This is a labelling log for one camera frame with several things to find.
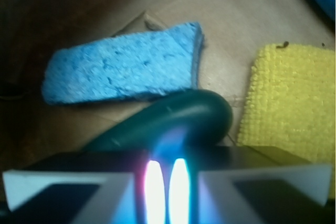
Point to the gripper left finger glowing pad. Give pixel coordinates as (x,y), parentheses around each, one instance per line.
(86,188)

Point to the brown paper bag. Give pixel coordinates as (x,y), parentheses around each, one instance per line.
(31,30)

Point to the dark green plastic pickle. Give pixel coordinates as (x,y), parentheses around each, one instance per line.
(192,117)

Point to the yellow knitted cloth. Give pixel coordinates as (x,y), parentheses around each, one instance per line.
(290,102)

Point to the blue sponge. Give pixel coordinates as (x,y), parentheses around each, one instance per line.
(137,66)

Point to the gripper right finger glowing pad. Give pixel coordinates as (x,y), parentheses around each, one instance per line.
(247,185)

